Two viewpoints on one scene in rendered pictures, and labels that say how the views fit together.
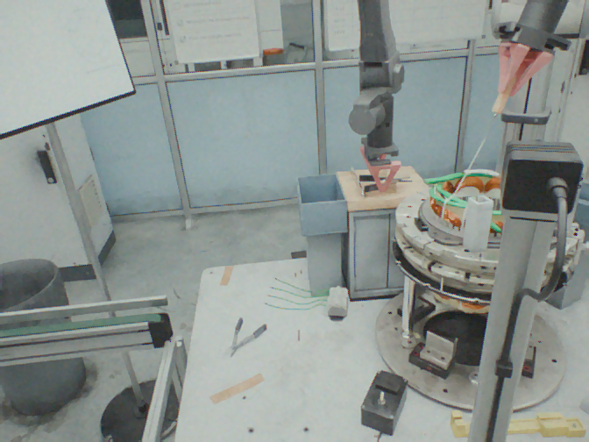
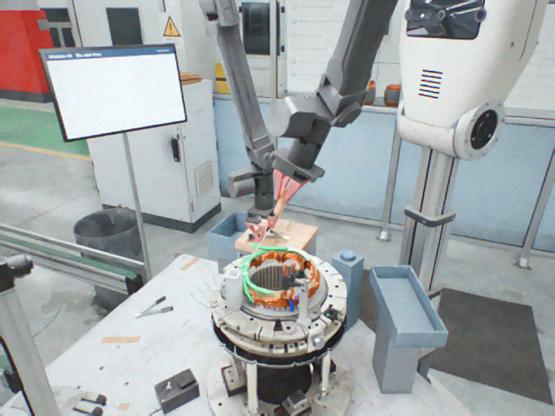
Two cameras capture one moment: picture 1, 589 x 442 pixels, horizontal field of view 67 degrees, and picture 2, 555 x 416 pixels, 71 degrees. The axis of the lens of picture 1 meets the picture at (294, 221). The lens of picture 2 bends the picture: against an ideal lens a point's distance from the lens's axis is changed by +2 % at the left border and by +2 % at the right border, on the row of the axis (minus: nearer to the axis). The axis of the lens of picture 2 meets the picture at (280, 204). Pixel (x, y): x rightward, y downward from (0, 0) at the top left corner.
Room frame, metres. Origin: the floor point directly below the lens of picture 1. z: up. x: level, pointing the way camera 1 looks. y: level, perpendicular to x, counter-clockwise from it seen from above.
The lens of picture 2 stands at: (0.08, -0.69, 1.68)
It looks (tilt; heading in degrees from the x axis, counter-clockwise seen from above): 26 degrees down; 26
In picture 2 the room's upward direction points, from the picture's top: straight up
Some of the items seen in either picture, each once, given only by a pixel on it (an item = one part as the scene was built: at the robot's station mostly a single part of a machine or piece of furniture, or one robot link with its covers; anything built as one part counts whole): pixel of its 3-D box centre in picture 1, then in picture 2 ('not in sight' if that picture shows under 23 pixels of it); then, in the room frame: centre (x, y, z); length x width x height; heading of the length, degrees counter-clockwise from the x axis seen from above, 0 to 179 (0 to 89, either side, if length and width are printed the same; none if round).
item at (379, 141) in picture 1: (379, 135); (264, 200); (0.96, -0.20, 1.20); 0.10 x 0.07 x 0.07; 2
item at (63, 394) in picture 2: not in sight; (59, 401); (0.44, 0.11, 0.79); 0.24 x 0.12 x 0.02; 93
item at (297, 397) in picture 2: (521, 347); (296, 402); (0.67, -0.44, 0.83); 0.05 x 0.04 x 0.02; 149
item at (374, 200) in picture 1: (381, 187); (277, 237); (1.01, -0.22, 1.05); 0.20 x 0.19 x 0.02; 91
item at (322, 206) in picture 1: (322, 238); (237, 260); (1.01, -0.07, 0.92); 0.17 x 0.11 x 0.28; 1
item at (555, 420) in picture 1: (516, 424); not in sight; (0.52, -0.36, 0.80); 0.22 x 0.04 x 0.03; 87
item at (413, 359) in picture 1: (431, 360); (233, 379); (0.67, -0.26, 0.81); 0.08 x 0.05 x 0.02; 47
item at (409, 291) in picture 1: (408, 299); not in sight; (0.75, -0.23, 0.91); 0.02 x 0.02 x 0.21
